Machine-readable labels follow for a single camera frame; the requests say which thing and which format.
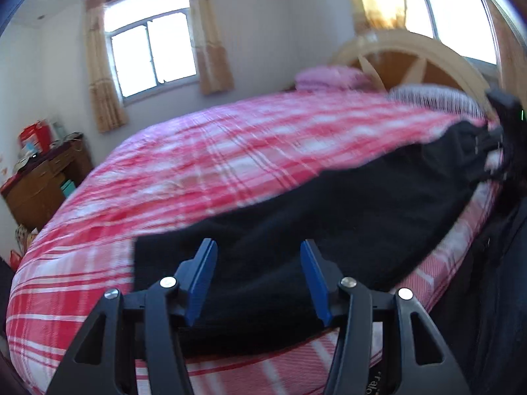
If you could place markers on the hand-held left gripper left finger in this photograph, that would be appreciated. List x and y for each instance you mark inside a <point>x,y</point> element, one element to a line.
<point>201,279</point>

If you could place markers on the small sliding window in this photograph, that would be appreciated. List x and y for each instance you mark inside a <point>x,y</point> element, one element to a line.
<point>152,53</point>

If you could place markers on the yellow sheer curtain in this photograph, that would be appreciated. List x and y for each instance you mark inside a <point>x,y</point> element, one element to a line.
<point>383,0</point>

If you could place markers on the red plaid bed sheet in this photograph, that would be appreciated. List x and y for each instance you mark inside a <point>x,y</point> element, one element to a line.
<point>185,173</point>

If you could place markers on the wooden desk with drawers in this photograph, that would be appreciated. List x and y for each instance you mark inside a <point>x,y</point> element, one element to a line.
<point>37,189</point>

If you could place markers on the black pants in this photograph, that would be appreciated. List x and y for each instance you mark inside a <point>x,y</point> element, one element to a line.
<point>329,214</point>

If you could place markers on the striped pillow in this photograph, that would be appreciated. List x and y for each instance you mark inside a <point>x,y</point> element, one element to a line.
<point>436,96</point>

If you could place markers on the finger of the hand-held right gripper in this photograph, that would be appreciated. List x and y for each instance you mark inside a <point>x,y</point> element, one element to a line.
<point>488,140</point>

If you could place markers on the person's dark clothing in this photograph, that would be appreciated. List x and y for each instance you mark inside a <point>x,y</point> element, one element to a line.
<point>494,296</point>

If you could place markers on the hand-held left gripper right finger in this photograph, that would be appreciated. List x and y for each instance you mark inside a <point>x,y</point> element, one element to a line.
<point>315,279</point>

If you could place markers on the teal box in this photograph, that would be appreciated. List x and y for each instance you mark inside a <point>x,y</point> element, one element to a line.
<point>68,189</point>

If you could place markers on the large window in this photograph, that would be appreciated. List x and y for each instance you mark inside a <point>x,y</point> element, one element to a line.
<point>461,8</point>

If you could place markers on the wooden bed headboard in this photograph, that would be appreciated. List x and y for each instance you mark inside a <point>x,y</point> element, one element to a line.
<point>411,45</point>

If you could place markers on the beige patterned curtain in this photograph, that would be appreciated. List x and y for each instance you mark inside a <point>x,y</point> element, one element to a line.
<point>103,74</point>
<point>212,49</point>

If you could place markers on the red gift bag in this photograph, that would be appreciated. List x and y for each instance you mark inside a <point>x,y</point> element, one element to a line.
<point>36,135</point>

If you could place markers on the pink folded blanket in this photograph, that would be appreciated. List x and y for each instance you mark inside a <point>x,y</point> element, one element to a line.
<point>329,77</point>

